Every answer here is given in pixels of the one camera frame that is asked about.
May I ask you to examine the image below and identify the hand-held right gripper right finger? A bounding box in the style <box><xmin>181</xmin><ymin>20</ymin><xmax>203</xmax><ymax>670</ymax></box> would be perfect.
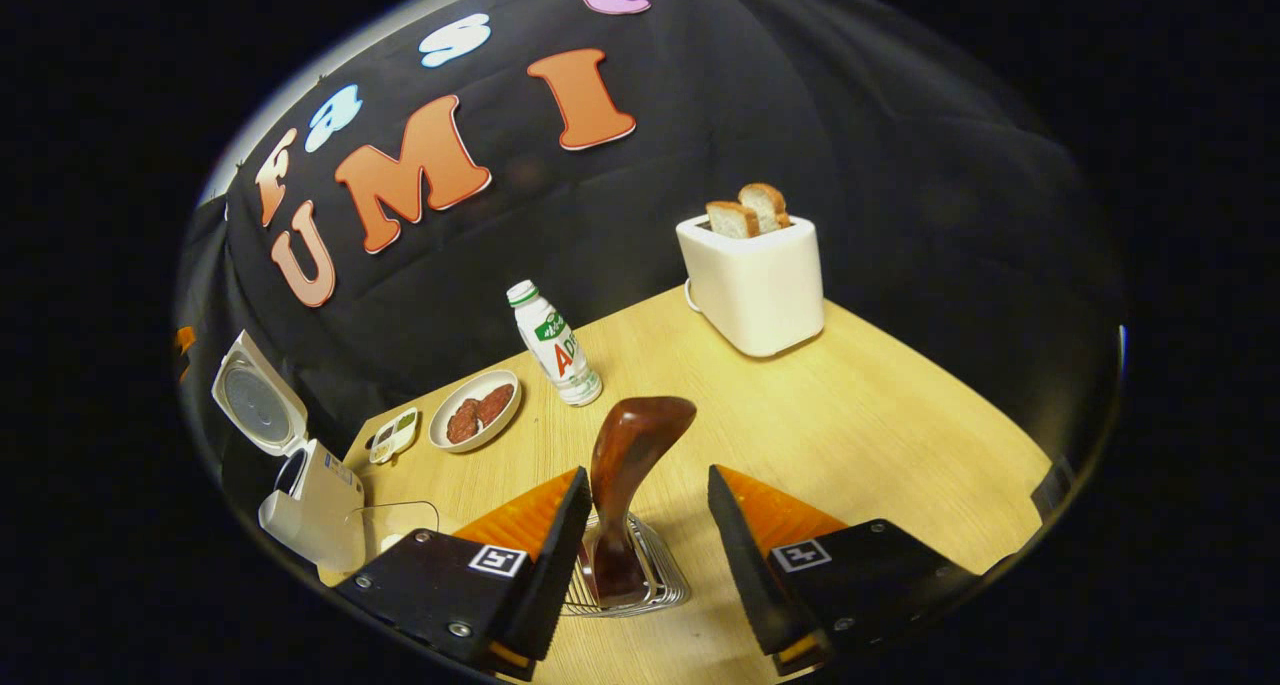
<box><xmin>708</xmin><ymin>463</ymin><xmax>986</xmax><ymax>678</ymax></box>

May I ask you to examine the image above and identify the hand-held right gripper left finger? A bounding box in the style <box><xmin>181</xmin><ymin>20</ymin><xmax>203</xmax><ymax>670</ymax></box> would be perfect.
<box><xmin>335</xmin><ymin>465</ymin><xmax>593</xmax><ymax>681</ymax></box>

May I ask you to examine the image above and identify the brown wooden spoon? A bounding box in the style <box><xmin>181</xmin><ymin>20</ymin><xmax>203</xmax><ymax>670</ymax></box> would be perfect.
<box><xmin>588</xmin><ymin>396</ymin><xmax>698</xmax><ymax>608</ymax></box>

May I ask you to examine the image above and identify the white rice cooker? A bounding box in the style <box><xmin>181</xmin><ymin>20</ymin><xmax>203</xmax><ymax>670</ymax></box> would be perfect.
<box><xmin>210</xmin><ymin>330</ymin><xmax>369</xmax><ymax>574</ymax></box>

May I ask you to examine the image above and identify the round white plate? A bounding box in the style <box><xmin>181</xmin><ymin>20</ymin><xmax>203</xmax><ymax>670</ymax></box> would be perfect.
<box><xmin>428</xmin><ymin>369</ymin><xmax>523</xmax><ymax>454</ymax></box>

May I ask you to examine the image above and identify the small white seasoning dish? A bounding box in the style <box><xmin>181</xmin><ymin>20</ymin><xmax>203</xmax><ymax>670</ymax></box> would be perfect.
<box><xmin>368</xmin><ymin>406</ymin><xmax>421</xmax><ymax>466</ymax></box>

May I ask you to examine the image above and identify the white drink bottle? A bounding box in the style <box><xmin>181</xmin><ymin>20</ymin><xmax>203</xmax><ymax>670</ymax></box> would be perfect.
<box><xmin>505</xmin><ymin>279</ymin><xmax>604</xmax><ymax>407</ymax></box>

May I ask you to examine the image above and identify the white toaster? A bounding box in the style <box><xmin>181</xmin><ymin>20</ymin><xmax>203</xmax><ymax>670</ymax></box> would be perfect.
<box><xmin>675</xmin><ymin>213</ymin><xmax>827</xmax><ymax>358</ymax></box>

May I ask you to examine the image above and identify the toasted bread slice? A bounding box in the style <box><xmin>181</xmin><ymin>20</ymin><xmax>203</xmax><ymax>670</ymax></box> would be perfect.
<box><xmin>705</xmin><ymin>200</ymin><xmax>761</xmax><ymax>240</ymax></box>
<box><xmin>738</xmin><ymin>182</ymin><xmax>791</xmax><ymax>234</ymax></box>

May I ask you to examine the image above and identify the black backdrop cloth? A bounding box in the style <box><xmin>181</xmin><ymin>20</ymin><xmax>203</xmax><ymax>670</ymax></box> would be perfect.
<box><xmin>175</xmin><ymin>0</ymin><xmax>1126</xmax><ymax>486</ymax></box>

